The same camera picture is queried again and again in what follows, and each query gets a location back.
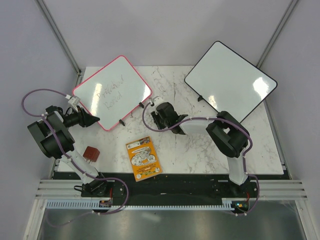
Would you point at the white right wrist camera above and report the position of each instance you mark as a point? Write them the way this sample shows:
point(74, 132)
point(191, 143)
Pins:
point(155, 101)

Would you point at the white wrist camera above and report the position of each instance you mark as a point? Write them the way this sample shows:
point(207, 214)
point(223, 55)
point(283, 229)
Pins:
point(155, 101)
point(72, 100)

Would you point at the aluminium rail frame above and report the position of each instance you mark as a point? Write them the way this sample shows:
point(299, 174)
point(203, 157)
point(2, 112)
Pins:
point(198, 138)

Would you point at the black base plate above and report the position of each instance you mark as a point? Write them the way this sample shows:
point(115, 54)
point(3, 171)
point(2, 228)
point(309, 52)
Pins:
point(171, 188)

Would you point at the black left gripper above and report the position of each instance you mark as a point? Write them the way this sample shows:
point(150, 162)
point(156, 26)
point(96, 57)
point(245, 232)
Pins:
point(85, 119)

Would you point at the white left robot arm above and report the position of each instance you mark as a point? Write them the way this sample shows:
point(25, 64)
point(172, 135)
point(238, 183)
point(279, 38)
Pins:
point(53, 138)

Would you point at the pink framed whiteboard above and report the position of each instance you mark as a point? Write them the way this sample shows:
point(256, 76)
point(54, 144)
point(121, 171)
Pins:
point(113, 92)

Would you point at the red-brown plug adapter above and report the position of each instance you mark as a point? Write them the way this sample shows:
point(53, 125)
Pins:
point(91, 154)

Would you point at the orange booklet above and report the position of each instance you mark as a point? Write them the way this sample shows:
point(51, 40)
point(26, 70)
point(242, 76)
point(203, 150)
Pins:
point(143, 158)

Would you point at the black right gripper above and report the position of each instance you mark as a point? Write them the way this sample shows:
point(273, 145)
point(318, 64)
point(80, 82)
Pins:
point(155, 115)

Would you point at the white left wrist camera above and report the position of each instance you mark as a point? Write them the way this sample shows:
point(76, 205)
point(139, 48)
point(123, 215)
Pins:
point(72, 100)

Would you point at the black framed whiteboard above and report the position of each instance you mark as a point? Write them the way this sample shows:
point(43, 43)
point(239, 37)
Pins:
point(228, 82)

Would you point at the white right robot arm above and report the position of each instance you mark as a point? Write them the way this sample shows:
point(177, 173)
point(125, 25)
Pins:
point(228, 135)

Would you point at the white cable duct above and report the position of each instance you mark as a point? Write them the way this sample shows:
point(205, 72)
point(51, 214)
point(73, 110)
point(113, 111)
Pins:
point(96, 204)

